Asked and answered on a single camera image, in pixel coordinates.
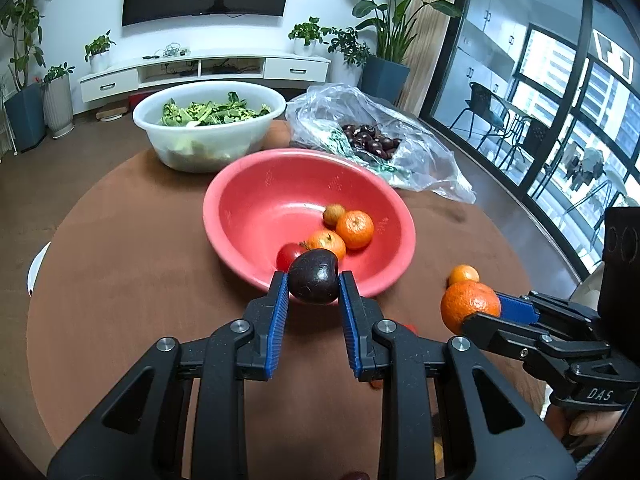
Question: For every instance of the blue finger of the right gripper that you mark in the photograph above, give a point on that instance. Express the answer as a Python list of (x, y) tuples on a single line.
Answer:
[(502, 337), (517, 310)]

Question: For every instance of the brown table cloth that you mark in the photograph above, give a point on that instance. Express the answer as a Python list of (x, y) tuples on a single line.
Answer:
[(134, 337)]

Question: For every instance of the green leafy vegetables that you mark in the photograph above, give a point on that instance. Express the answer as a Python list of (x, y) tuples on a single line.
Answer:
[(210, 113)]

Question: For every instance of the dark plum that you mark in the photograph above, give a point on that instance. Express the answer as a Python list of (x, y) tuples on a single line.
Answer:
[(313, 277)]

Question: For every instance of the white tv cabinet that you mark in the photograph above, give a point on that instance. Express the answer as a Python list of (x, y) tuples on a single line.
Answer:
[(272, 68)]

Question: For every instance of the small plant on cabinet left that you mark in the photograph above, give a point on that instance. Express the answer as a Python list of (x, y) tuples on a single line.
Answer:
[(97, 52)]

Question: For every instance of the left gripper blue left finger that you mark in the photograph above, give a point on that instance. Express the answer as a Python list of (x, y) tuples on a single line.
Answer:
[(260, 354)]

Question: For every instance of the bushy plant white pot right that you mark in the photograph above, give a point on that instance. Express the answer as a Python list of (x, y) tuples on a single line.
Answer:
[(348, 55)]

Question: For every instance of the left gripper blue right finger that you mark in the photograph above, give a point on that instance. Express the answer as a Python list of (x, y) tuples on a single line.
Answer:
[(359, 317)]

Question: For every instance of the tall plant blue pot right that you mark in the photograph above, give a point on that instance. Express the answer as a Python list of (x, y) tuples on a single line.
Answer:
[(394, 22)]

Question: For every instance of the clear plastic bag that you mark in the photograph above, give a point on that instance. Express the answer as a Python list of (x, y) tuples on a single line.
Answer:
[(341, 120)]

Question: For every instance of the dark cherries pile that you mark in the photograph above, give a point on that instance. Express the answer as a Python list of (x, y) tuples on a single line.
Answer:
[(364, 138)]

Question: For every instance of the large textured mandarin orange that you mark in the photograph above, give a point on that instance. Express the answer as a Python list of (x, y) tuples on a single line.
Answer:
[(356, 228)]

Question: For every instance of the plant ribbed white pot left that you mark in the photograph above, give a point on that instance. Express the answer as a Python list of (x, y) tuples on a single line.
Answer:
[(57, 100)]

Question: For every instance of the small plant on cabinet right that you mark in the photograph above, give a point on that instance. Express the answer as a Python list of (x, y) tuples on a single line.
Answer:
[(306, 37)]

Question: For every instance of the tall tree blue pot left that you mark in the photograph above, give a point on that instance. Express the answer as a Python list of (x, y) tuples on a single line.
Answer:
[(21, 22)]

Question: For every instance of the black balcony chair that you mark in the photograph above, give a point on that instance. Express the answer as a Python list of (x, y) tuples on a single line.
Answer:
[(485, 105)]

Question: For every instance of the person right hand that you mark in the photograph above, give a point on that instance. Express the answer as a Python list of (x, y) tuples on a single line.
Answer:
[(579, 429)]

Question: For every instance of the red tomato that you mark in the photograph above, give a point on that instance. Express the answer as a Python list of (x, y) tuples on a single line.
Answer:
[(287, 254), (412, 328)]

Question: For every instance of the small orange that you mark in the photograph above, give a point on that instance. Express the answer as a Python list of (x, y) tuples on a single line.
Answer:
[(465, 298)]

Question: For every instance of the white plastic vegetable basin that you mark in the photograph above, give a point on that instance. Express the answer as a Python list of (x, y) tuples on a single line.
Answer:
[(201, 150)]

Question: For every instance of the small plant on cabinet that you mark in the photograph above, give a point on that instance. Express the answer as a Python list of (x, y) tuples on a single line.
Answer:
[(97, 52), (306, 37)]

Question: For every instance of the smooth orange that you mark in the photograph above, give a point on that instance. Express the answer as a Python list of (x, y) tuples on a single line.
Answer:
[(462, 273)]

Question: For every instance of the red plastic colander bowl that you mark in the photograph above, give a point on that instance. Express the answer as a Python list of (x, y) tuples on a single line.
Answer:
[(265, 200)]

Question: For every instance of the beige curtain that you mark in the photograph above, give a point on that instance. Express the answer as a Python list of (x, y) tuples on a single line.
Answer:
[(422, 55)]

